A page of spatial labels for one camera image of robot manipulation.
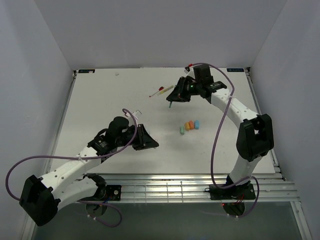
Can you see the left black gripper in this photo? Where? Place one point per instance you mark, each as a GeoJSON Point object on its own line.
{"type": "Point", "coordinates": [145, 140]}

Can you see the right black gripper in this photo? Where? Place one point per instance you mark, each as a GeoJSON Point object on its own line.
{"type": "Point", "coordinates": [179, 90]}

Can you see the yellow barrel pen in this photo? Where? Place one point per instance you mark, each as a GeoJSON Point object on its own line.
{"type": "Point", "coordinates": [167, 89]}

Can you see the yellow pen cap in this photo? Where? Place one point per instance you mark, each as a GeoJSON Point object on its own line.
{"type": "Point", "coordinates": [187, 126]}

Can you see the orange pen cap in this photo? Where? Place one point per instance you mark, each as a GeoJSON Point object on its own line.
{"type": "Point", "coordinates": [191, 125]}

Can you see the blue pen cap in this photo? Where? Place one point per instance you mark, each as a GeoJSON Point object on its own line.
{"type": "Point", "coordinates": [196, 124]}

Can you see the green pen cap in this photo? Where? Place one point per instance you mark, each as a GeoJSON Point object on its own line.
{"type": "Point", "coordinates": [182, 130]}

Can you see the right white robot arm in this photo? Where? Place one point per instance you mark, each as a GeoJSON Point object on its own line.
{"type": "Point", "coordinates": [255, 132]}

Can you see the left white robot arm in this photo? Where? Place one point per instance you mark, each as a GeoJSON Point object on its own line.
{"type": "Point", "coordinates": [42, 197]}

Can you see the red tipped pen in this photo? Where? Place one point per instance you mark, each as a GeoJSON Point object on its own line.
{"type": "Point", "coordinates": [160, 89]}

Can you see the right blue corner label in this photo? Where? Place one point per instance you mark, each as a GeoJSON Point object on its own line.
{"type": "Point", "coordinates": [235, 70]}

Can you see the blue corner label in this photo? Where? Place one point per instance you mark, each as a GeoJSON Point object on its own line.
{"type": "Point", "coordinates": [86, 71]}
{"type": "Point", "coordinates": [235, 70]}

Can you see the left blue corner label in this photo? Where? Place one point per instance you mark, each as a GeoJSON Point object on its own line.
{"type": "Point", "coordinates": [86, 71]}

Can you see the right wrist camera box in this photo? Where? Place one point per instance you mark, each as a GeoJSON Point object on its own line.
{"type": "Point", "coordinates": [202, 74]}

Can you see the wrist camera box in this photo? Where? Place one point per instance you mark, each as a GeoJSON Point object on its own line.
{"type": "Point", "coordinates": [202, 74]}
{"type": "Point", "coordinates": [117, 126]}

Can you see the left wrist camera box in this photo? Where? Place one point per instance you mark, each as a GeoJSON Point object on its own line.
{"type": "Point", "coordinates": [117, 126]}

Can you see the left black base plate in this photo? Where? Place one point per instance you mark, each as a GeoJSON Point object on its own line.
{"type": "Point", "coordinates": [113, 192]}

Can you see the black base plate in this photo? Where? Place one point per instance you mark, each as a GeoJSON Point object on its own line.
{"type": "Point", "coordinates": [113, 192]}
{"type": "Point", "coordinates": [245, 192]}

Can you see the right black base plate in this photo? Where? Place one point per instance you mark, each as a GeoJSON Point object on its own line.
{"type": "Point", "coordinates": [245, 192]}

